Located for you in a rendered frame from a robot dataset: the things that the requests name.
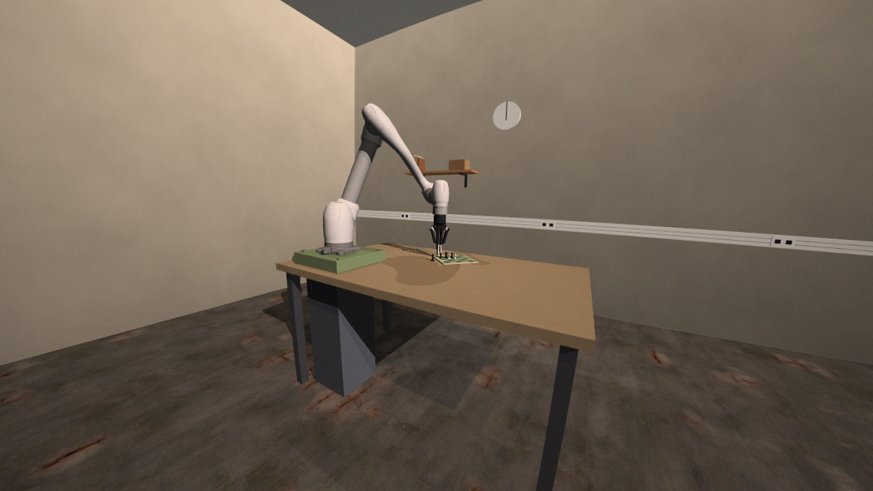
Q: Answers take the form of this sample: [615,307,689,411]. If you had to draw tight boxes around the green and cream chessboard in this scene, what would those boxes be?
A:
[434,254,479,265]

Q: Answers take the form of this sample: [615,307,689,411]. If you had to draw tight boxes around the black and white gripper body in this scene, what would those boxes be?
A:
[433,215,447,232]

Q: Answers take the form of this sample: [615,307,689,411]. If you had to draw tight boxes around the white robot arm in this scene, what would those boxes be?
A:
[316,104,449,255]

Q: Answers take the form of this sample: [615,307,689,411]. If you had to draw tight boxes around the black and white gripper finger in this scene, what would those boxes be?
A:
[439,227,449,253]
[430,227,440,255]

